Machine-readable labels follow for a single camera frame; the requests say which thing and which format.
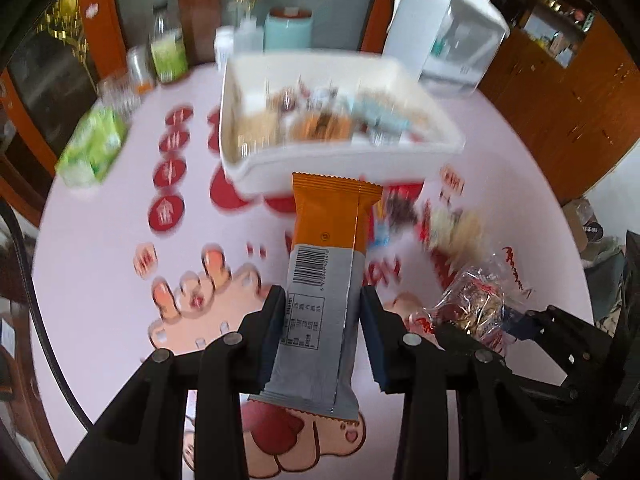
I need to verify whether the clear nut snack packet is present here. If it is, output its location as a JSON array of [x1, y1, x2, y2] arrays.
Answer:
[[408, 246, 533, 356]]

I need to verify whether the orange grey snack bar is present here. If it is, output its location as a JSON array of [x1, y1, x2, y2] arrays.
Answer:
[[256, 174, 383, 420]]

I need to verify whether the white blue snack packet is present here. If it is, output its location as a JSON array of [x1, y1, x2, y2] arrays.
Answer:
[[369, 198, 390, 248]]

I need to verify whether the pink printed table mat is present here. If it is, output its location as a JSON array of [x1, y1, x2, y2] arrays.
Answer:
[[32, 51, 592, 479]]

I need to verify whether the red chocolate snack packet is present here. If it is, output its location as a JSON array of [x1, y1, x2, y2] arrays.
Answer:
[[384, 183, 423, 234]]

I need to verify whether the yellow noodle snack packet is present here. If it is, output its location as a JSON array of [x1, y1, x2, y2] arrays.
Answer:
[[236, 110, 280, 158]]

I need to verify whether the orange biscuit packet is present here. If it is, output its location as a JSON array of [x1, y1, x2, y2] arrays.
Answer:
[[288, 110, 352, 142]]

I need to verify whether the blue clear snack bag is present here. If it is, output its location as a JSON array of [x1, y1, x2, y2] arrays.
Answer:
[[348, 91, 431, 145]]

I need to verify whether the white plastic tray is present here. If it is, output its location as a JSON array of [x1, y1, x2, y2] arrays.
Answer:
[[218, 49, 468, 198]]

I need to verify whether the brown white small packet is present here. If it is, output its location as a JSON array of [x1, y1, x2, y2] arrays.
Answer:
[[296, 81, 338, 112]]

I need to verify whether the wooden cabinet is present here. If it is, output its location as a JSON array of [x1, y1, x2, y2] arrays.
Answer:
[[480, 0, 639, 204]]

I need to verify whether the green wet wipes pack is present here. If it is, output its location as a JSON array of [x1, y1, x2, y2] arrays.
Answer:
[[55, 106, 128, 188]]

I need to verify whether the clear glass cup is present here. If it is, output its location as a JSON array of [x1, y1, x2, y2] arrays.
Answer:
[[96, 70, 142, 124]]

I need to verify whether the small metal can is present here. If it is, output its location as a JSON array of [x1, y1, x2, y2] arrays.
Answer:
[[127, 44, 155, 96]]

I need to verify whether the white pill bottle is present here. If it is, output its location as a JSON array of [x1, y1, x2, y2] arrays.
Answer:
[[214, 26, 234, 73]]

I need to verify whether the clear squeeze wash bottle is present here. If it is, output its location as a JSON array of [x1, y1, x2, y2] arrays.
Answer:
[[233, 12, 264, 55]]

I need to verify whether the white storage box appliance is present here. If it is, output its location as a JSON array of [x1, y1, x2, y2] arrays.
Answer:
[[382, 0, 509, 93]]

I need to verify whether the glass bottle green label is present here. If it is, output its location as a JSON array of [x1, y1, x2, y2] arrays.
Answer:
[[150, 0, 189, 84]]

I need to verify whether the teal canister brown lid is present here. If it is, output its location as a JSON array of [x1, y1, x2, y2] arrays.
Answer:
[[264, 6, 314, 51]]

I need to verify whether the wooden glass door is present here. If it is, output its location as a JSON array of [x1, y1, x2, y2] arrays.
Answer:
[[1, 0, 392, 223]]

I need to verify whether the black cable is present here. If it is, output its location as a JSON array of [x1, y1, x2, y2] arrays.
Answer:
[[0, 199, 97, 434]]

